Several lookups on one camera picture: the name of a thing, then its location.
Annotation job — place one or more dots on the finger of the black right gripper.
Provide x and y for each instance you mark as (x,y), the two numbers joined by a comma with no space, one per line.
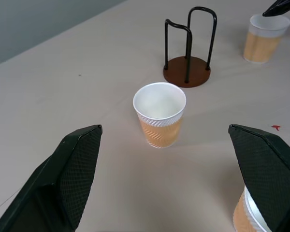
(280,7)

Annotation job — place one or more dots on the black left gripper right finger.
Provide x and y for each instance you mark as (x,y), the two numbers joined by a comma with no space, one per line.
(268,169)

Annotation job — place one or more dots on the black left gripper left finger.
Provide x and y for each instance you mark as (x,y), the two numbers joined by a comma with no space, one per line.
(70,174)

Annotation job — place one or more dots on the orange ribbed paper cup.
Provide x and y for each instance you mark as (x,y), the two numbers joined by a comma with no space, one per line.
(244,215)
(161,116)
(262,38)

